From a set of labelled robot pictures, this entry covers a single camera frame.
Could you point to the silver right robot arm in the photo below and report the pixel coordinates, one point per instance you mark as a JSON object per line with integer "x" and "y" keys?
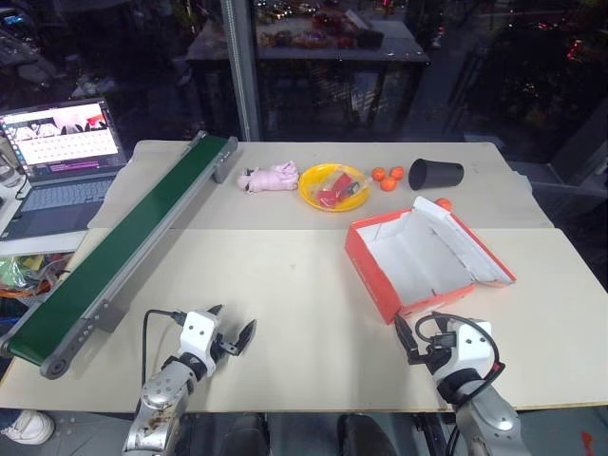
{"x": 484, "y": 418}

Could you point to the open grey laptop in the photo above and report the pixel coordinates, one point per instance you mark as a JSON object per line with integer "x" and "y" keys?
{"x": 62, "y": 199}

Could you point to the green conveyor belt grey frame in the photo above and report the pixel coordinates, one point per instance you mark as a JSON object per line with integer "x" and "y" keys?
{"x": 119, "y": 237}

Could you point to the yellow plate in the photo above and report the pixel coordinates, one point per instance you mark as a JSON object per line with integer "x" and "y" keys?
{"x": 308, "y": 187}

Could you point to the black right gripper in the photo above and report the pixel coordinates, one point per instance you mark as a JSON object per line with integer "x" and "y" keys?
{"x": 439, "y": 347}

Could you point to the orange shoe box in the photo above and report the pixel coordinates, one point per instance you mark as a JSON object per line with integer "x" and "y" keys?
{"x": 377, "y": 282}

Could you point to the small orange fruit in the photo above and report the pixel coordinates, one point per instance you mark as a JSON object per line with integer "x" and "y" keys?
{"x": 396, "y": 172}
{"x": 378, "y": 174}
{"x": 389, "y": 184}
{"x": 444, "y": 203}

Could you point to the clear bag with red items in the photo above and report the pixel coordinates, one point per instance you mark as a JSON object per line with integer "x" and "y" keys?
{"x": 335, "y": 187}

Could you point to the plastic bag of colourful clutter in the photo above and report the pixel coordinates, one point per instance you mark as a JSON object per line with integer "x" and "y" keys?
{"x": 28, "y": 275}

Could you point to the pink plush toy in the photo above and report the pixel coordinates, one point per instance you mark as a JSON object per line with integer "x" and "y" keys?
{"x": 271, "y": 178}

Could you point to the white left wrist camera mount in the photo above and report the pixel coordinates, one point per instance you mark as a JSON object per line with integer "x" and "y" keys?
{"x": 199, "y": 332}

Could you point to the dark background table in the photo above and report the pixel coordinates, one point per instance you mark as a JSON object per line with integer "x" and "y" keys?
{"x": 309, "y": 54}

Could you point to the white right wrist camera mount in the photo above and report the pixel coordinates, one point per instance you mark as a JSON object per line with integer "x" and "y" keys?
{"x": 472, "y": 349}

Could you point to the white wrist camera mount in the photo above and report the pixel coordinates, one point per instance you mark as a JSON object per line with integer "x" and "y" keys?
{"x": 472, "y": 349}
{"x": 199, "y": 332}

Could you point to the white sneaker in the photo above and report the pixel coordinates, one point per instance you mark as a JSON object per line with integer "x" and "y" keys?
{"x": 28, "y": 427}

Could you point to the black box on background table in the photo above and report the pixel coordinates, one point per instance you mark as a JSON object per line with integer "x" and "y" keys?
{"x": 370, "y": 39}

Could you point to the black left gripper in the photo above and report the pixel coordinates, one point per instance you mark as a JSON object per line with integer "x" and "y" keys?
{"x": 225, "y": 344}

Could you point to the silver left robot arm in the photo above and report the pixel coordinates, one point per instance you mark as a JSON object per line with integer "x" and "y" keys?
{"x": 157, "y": 401}

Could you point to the grey metal window pillar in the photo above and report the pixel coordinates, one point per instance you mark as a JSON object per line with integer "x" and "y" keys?
{"x": 242, "y": 71}

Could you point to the black plastic cup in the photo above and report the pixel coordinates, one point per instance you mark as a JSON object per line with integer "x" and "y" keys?
{"x": 437, "y": 174}

